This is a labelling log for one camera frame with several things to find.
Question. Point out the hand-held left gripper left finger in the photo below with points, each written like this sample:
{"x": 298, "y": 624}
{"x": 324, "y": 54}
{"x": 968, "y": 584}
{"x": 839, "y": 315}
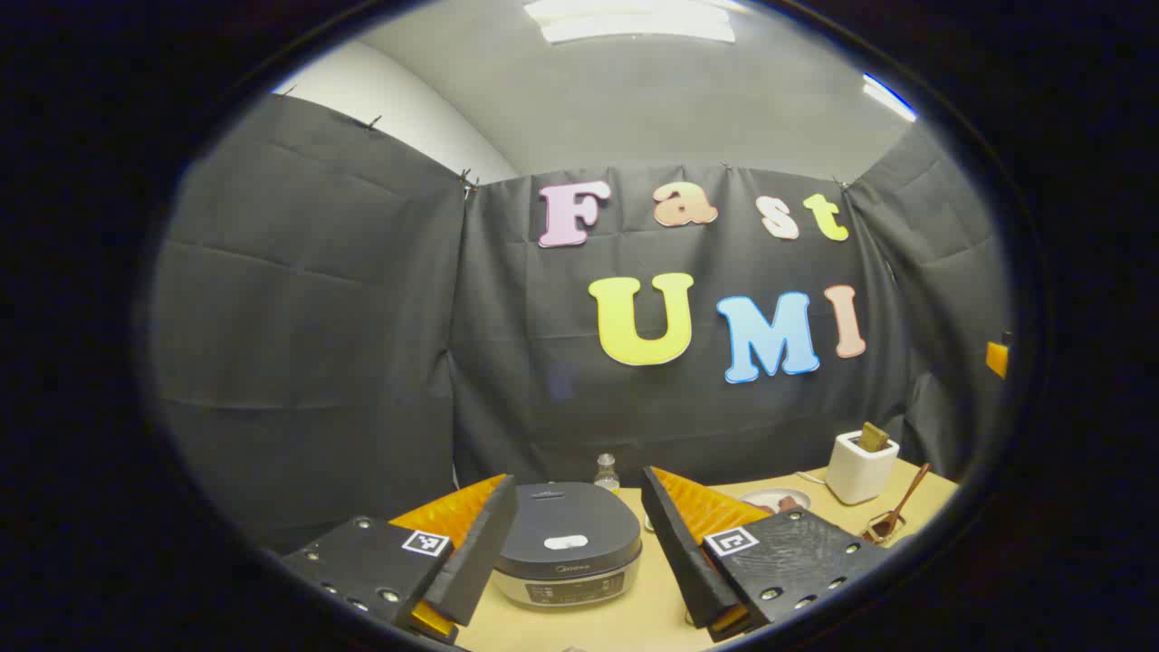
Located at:
{"x": 475, "y": 552}

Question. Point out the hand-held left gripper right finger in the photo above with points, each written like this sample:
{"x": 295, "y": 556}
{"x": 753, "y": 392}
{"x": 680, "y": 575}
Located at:
{"x": 679, "y": 552}

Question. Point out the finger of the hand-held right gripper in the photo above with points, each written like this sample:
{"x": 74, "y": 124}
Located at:
{"x": 997, "y": 358}

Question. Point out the grey silver rice cooker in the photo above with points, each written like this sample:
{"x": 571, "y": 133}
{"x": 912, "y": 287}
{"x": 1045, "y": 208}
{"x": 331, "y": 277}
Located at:
{"x": 566, "y": 521}

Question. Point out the brown wooden spoon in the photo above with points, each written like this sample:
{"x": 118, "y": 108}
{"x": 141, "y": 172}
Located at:
{"x": 908, "y": 493}

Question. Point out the white round plate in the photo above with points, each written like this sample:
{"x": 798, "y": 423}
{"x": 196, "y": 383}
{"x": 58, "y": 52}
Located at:
{"x": 761, "y": 498}

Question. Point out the small clear glass bottle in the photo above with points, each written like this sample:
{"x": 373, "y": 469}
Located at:
{"x": 606, "y": 473}

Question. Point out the brown toast slice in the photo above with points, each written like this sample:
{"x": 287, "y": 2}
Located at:
{"x": 874, "y": 437}

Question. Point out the white toaster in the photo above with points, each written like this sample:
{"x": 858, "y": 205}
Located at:
{"x": 856, "y": 471}

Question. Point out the black backdrop cloth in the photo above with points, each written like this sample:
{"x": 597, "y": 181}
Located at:
{"x": 344, "y": 344}

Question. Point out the small ceiling light panel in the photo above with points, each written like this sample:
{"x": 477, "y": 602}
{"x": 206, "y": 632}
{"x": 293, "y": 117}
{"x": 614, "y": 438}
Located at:
{"x": 887, "y": 98}

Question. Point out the large ceiling light panel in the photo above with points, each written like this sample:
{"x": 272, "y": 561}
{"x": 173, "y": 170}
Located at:
{"x": 634, "y": 23}

